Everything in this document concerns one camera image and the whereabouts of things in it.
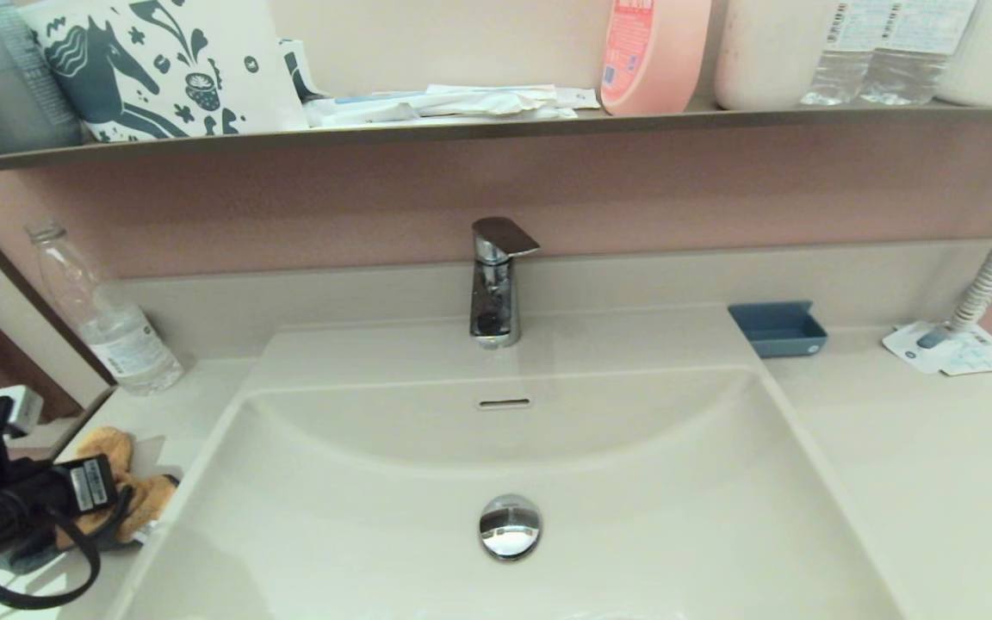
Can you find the pink lotion bottle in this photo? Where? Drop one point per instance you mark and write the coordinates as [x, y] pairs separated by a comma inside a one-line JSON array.
[[660, 60]]

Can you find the crumpled white wrapper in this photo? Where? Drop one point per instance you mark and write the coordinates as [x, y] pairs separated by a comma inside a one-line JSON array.
[[496, 100]]

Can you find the chrome sink faucet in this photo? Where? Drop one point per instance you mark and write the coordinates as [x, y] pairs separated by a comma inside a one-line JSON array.
[[492, 303]]

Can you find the brown wall shelf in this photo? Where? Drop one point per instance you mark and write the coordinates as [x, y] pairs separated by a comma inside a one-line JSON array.
[[461, 131]]

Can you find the small patterned white pouch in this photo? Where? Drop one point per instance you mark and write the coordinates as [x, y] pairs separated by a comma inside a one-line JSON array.
[[300, 69]]

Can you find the white horse print bag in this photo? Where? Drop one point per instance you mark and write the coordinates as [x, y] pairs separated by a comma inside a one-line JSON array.
[[195, 60]]

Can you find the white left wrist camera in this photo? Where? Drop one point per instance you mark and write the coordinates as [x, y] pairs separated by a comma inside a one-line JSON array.
[[18, 406]]

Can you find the small white printed box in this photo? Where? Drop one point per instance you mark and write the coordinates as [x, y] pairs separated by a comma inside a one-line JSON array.
[[580, 97]]

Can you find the blue soap dish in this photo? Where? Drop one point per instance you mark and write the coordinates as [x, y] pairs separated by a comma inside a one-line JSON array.
[[776, 332]]

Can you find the white tube packet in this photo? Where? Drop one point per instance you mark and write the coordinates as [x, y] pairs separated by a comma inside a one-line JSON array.
[[362, 112]]

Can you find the white printed paper packet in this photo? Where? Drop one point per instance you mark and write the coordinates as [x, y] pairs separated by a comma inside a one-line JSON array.
[[974, 353]]

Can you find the white ceramic sink basin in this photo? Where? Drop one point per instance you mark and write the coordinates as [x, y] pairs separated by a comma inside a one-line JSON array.
[[634, 517]]

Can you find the white round container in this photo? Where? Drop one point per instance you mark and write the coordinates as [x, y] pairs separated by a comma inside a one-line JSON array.
[[763, 60]]

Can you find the chrome drain stopper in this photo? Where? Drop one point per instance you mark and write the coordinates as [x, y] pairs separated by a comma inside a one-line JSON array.
[[509, 528]]

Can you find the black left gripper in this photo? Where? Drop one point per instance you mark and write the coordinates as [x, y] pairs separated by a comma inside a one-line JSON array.
[[48, 504]]

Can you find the clear labelled water bottle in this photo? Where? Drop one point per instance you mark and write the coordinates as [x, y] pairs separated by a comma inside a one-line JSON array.
[[909, 69], [840, 73]]

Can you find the clear plastic water bottle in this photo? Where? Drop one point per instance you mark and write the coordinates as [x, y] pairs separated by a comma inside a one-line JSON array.
[[117, 340]]

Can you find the orange cleaning cloth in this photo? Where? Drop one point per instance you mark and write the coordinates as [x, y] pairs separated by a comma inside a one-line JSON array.
[[147, 499]]

